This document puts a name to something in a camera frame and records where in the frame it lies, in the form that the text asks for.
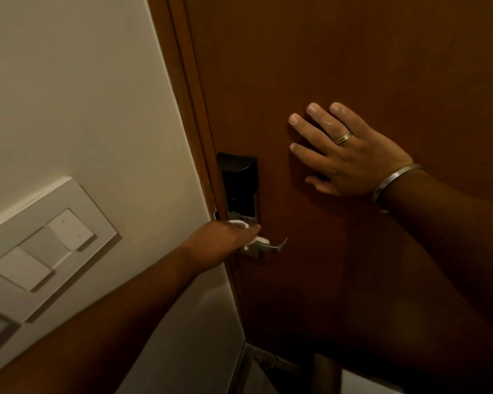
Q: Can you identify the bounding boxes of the brown wooden door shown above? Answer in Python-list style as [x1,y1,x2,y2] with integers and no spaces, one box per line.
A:
[167,0,493,394]

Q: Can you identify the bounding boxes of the person's right forearm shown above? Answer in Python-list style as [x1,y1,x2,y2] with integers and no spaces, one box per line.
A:
[377,170,493,394]

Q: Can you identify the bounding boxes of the white cleaning cloth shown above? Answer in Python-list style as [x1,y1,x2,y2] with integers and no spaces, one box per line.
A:
[229,220,270,247]

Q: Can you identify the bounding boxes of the silver metal bangle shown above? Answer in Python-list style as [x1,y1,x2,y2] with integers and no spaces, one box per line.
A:
[371,163,424,204]

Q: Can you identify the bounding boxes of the white wall switch plate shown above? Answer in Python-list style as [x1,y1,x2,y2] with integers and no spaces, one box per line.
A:
[0,177,118,325]

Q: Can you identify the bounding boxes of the white rocker switch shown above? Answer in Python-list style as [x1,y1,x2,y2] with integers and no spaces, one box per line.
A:
[47,208,95,251]
[20,227,71,270]
[0,246,53,292]

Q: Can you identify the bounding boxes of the person's left hand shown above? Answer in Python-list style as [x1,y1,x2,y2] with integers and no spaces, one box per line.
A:
[180,220,262,276]

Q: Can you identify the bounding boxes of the black electronic door lock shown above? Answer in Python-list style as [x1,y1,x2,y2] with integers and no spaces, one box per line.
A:
[216,152,260,227]

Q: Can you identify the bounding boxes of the person's left forearm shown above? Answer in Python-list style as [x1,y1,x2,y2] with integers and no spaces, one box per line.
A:
[0,245,199,394]

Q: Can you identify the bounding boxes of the silver metal door lever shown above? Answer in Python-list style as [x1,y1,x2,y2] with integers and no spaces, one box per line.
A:
[238,236,288,257]

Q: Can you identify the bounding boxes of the brown wooden door frame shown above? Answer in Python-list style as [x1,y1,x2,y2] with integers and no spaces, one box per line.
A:
[146,0,247,345]

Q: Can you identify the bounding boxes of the person's right hand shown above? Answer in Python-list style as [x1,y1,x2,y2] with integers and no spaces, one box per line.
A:
[288,102,414,197]

